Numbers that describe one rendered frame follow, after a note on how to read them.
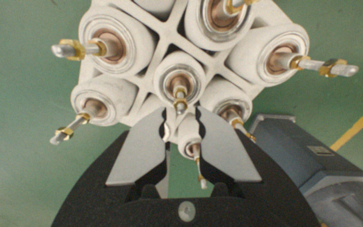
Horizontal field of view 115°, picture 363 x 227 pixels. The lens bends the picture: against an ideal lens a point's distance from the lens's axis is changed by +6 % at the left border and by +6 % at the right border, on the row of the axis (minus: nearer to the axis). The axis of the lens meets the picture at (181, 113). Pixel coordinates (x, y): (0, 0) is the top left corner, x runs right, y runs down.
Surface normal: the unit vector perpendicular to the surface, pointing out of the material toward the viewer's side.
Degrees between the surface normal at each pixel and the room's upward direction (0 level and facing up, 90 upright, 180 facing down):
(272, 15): 0
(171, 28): 0
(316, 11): 0
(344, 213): 73
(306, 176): 90
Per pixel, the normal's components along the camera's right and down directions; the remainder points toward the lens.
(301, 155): -0.64, -0.64
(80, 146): 0.03, 0.52
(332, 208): -0.87, -0.16
